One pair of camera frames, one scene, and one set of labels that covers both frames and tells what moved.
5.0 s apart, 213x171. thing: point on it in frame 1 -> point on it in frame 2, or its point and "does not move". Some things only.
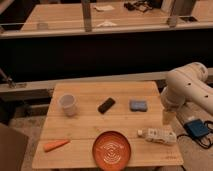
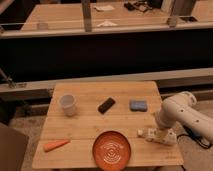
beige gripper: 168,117 -> 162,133
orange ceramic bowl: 111,151 does not move
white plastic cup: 67,102 does not move
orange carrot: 54,145 does not move
